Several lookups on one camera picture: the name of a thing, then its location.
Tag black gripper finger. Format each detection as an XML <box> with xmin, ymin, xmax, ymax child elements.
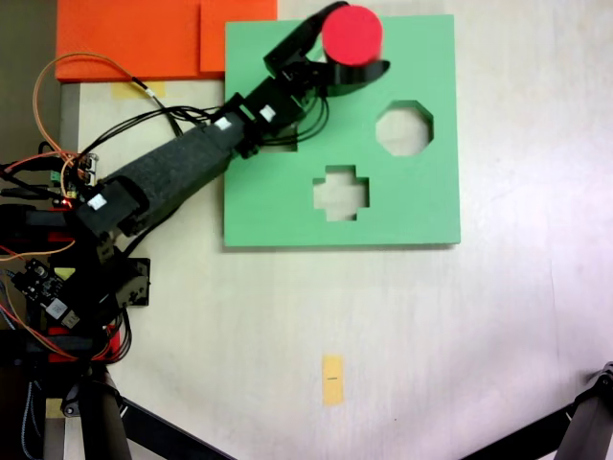
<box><xmin>327</xmin><ymin>59</ymin><xmax>392</xmax><ymax>99</ymax></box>
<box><xmin>285</xmin><ymin>0</ymin><xmax>352</xmax><ymax>62</ymax></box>

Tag red cylinder block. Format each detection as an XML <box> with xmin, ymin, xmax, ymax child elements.
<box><xmin>321</xmin><ymin>4</ymin><xmax>385</xmax><ymax>67</ymax></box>

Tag large orange foam block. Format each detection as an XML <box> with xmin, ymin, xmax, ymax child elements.
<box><xmin>55</xmin><ymin>0</ymin><xmax>202</xmax><ymax>81</ymax></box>

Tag green shape-sorter board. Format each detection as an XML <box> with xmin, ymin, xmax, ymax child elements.
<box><xmin>222</xmin><ymin>13</ymin><xmax>463</xmax><ymax>249</ymax></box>

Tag yellow tape strip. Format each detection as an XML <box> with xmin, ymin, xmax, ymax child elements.
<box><xmin>111</xmin><ymin>80</ymin><xmax>167</xmax><ymax>101</ymax></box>

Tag grey metal bar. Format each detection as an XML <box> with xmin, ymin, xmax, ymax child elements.
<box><xmin>58</xmin><ymin>80</ymin><xmax>80</xmax><ymax>155</ymax></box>

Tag red base clamp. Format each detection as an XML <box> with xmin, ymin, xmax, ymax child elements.
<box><xmin>46</xmin><ymin>321</ymin><xmax>121</xmax><ymax>361</ymax></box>
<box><xmin>28</xmin><ymin>206</ymin><xmax>82</xmax><ymax>244</ymax></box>

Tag yellow tape marker with line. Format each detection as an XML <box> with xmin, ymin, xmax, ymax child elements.
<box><xmin>321</xmin><ymin>354</ymin><xmax>346</xmax><ymax>408</ymax></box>

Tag black circuit board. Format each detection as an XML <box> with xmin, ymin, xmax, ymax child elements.
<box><xmin>10</xmin><ymin>257</ymin><xmax>81</xmax><ymax>332</ymax></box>

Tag black tripod leg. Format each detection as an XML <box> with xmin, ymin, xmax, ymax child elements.
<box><xmin>71</xmin><ymin>366</ymin><xmax>237</xmax><ymax>460</ymax></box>
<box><xmin>460</xmin><ymin>360</ymin><xmax>613</xmax><ymax>460</ymax></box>

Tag black gripper motor cables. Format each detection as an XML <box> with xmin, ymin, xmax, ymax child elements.
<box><xmin>258</xmin><ymin>93</ymin><xmax>332</xmax><ymax>146</ymax></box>

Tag long black cable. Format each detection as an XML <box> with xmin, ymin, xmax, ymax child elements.
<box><xmin>76</xmin><ymin>75</ymin><xmax>226</xmax><ymax>169</ymax></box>

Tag green circuit board with wires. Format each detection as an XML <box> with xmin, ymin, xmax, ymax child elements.
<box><xmin>46</xmin><ymin>151</ymin><xmax>101</xmax><ymax>210</ymax></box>

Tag orange looping wire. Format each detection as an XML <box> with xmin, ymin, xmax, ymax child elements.
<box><xmin>0</xmin><ymin>51</ymin><xmax>141</xmax><ymax>263</ymax></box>

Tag blue braided cable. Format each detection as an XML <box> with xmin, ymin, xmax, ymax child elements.
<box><xmin>19</xmin><ymin>380</ymin><xmax>45</xmax><ymax>459</ymax></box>

